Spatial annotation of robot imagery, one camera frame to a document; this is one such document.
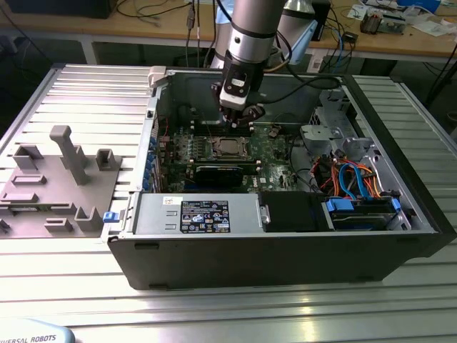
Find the black open PC case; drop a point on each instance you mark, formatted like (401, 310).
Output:
(250, 261)

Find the large black box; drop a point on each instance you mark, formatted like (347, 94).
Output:
(53, 9)

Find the silver power supply unit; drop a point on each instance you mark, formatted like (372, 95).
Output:
(157, 214)

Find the hard disk in blue carrier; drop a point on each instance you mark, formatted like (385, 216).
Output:
(357, 218)

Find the green motherboard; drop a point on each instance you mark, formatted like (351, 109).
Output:
(275, 171)

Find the black graphics card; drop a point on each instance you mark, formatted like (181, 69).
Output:
(218, 175)

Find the copper heat sink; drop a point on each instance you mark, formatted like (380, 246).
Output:
(371, 23)

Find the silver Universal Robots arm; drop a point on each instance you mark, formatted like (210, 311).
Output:
(253, 39)

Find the blue case latch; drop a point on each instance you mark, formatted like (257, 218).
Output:
(110, 217)

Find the beige case latch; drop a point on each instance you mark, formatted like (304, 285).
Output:
(157, 75)

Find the silver CPU plate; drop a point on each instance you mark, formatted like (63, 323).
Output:
(230, 145)

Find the thin metal locking lever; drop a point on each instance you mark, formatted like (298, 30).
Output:
(209, 128)

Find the grey plastic parts rack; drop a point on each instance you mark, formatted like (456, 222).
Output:
(53, 200)

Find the black RAM slots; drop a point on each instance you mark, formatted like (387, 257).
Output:
(250, 166)
(207, 129)

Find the CPU socket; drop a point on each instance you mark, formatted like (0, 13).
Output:
(230, 157)

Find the silver metal drive cage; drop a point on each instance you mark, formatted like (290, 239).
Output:
(317, 134)

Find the wooden desk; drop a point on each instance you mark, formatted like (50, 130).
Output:
(143, 28)

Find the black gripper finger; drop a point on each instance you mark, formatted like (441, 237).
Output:
(253, 114)
(231, 119)

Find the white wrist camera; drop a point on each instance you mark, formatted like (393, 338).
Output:
(233, 98)

